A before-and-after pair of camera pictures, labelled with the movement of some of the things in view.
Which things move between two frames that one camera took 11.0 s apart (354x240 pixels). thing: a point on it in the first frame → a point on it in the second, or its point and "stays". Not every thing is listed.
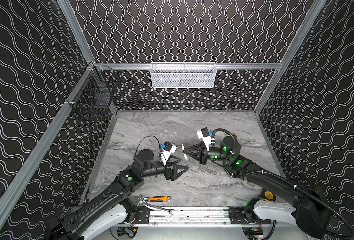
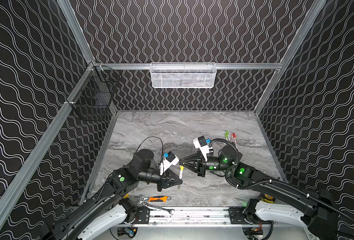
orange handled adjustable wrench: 154,198 stays
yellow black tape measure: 267,195 stays
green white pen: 185,155 → 180,177
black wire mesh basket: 92,100 stays
